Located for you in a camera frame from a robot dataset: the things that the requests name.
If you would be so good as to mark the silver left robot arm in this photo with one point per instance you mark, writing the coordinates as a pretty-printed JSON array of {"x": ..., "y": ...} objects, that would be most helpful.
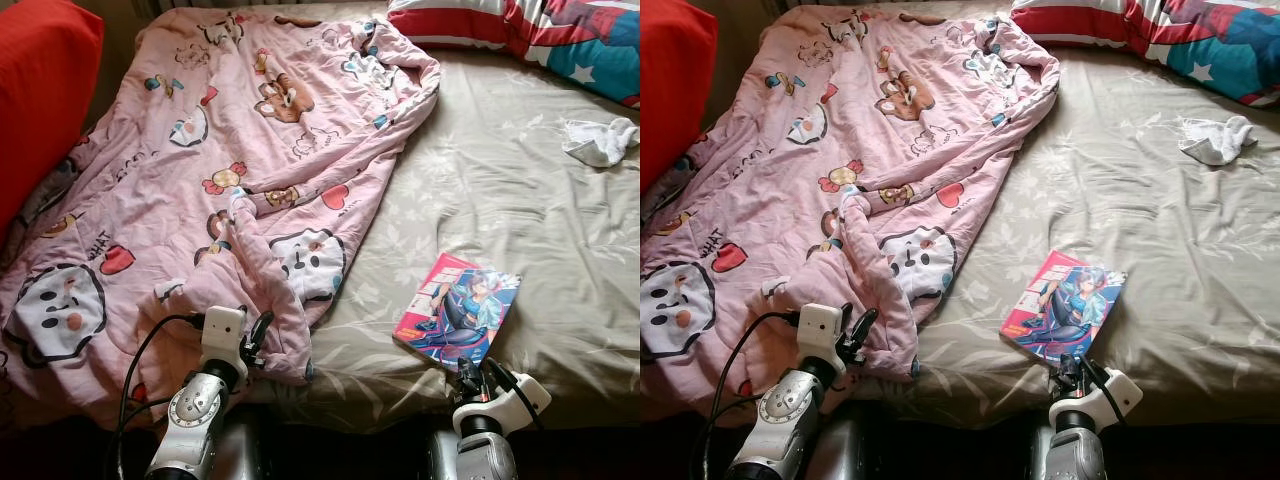
[
  {"x": 195, "y": 415},
  {"x": 790, "y": 410}
]

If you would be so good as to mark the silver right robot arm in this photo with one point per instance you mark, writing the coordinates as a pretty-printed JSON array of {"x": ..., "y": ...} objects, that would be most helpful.
[
  {"x": 1075, "y": 455},
  {"x": 485, "y": 455}
]

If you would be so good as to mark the anime cover book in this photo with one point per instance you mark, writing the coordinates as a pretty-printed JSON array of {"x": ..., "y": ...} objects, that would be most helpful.
[
  {"x": 1065, "y": 310},
  {"x": 460, "y": 315}
]

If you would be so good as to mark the silver robot right leg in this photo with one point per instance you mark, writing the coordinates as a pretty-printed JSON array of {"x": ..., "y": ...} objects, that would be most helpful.
[
  {"x": 1045, "y": 455},
  {"x": 442, "y": 455}
]

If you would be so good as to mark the pink cartoon print blanket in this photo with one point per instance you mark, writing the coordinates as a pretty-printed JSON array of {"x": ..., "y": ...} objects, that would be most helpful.
[
  {"x": 830, "y": 170},
  {"x": 200, "y": 170}
]

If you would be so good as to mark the beige floral bed sheet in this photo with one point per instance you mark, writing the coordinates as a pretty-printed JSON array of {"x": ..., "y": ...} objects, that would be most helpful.
[
  {"x": 1150, "y": 220},
  {"x": 520, "y": 220}
]

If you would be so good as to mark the white crumpled cloth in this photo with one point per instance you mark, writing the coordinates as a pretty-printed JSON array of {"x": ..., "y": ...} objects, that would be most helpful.
[
  {"x": 1218, "y": 140},
  {"x": 603, "y": 142}
]

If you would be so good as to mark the striped cartoon bolster pillow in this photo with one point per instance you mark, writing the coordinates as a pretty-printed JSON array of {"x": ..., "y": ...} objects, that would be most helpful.
[
  {"x": 1180, "y": 40},
  {"x": 560, "y": 40}
]

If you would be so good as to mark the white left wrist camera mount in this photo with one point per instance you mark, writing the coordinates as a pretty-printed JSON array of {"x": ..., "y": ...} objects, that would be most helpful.
[
  {"x": 820, "y": 330},
  {"x": 222, "y": 335}
]

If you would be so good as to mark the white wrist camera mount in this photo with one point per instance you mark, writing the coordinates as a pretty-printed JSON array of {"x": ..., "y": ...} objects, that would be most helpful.
[
  {"x": 820, "y": 330},
  {"x": 222, "y": 335},
  {"x": 1110, "y": 393},
  {"x": 515, "y": 395}
]

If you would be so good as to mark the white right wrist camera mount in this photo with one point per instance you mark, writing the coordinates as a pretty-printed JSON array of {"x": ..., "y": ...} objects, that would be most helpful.
[
  {"x": 1110, "y": 393},
  {"x": 515, "y": 395}
]

